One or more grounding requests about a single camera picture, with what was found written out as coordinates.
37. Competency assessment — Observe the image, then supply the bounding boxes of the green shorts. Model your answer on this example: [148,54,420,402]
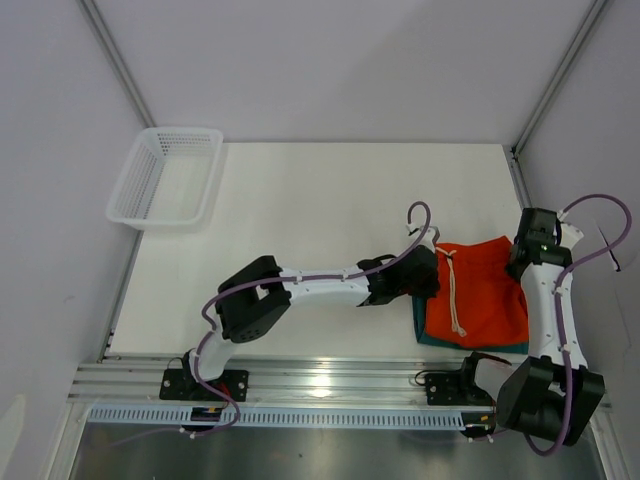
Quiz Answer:
[411,297,528,355]

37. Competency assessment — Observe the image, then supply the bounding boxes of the orange shorts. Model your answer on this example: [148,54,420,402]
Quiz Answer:
[426,236,529,348]

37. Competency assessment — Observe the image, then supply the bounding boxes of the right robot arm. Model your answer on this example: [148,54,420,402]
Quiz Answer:
[456,208,605,455]

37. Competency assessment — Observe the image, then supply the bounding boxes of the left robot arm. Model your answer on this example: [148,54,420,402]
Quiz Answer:
[181,244,440,400]

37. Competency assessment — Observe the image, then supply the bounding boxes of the white plastic basket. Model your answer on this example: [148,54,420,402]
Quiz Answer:
[106,127,224,233]

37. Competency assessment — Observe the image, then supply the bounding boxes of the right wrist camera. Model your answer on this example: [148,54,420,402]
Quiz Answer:
[557,210,584,250]

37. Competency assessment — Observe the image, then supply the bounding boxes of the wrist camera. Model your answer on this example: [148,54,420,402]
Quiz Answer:
[557,210,584,250]
[406,223,440,248]

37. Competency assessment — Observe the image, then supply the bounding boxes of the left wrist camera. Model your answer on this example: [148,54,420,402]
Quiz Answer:
[406,223,440,248]

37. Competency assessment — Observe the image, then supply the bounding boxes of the right table edge rail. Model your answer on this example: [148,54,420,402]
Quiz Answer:
[504,147,532,209]

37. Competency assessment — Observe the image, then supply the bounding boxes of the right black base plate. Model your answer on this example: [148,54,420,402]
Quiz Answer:
[414,351,512,407]

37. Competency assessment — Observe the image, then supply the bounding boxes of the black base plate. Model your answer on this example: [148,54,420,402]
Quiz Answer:
[159,368,249,402]
[414,351,512,407]

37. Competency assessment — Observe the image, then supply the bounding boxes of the white slotted cable duct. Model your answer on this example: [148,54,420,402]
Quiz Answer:
[87,404,494,431]

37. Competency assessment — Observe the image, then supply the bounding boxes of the aluminium mounting rail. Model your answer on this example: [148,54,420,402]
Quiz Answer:
[67,354,462,410]

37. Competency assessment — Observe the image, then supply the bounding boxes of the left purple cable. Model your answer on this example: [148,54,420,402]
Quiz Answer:
[112,200,434,446]

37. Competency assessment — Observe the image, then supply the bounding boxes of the right aluminium frame post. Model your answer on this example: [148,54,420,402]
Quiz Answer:
[511,0,614,158]

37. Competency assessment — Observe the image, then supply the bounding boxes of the aluminium frame post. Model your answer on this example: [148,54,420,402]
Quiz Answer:
[511,0,614,158]
[76,0,156,128]

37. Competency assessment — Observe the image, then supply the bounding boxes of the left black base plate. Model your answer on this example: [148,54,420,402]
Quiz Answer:
[159,368,249,402]

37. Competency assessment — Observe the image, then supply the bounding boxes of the left aluminium frame post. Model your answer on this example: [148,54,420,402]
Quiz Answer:
[76,0,156,128]

